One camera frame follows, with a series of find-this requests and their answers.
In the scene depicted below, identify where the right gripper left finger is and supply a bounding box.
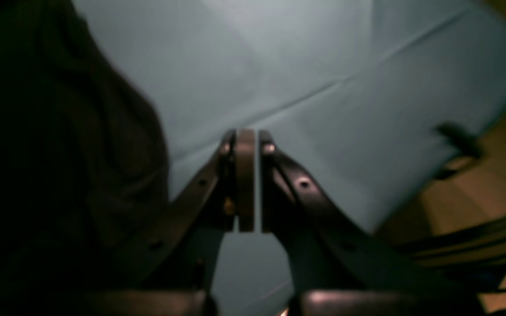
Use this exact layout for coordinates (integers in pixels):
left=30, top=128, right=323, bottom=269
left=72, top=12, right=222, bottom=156
left=117, top=129, right=256, bottom=290

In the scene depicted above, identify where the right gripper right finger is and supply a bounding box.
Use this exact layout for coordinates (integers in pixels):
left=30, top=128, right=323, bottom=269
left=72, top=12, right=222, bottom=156
left=258, top=130, right=455, bottom=294

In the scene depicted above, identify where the black T-shirt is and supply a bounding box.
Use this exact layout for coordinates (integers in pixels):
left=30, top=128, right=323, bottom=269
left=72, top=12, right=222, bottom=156
left=0, top=0, right=169, bottom=316

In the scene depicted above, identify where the blue table cloth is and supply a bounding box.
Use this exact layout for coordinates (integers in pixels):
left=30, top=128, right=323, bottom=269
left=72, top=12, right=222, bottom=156
left=72, top=0, right=506, bottom=316

